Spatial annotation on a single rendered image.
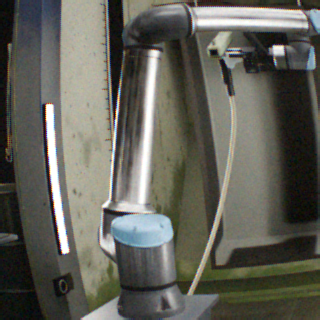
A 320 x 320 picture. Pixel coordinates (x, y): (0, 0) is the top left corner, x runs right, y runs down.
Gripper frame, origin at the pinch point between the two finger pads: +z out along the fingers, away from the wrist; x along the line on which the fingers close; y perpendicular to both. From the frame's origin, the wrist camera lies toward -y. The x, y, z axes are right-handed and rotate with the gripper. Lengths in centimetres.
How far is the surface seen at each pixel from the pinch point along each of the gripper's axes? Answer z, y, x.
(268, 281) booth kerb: -2, 167, 75
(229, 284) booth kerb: 25, 168, 76
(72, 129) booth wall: 73, 35, 26
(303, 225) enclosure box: -25, 109, 52
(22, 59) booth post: 86, -6, 15
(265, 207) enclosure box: -3, 97, 55
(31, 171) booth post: 82, 39, -5
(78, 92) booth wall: 73, 23, 39
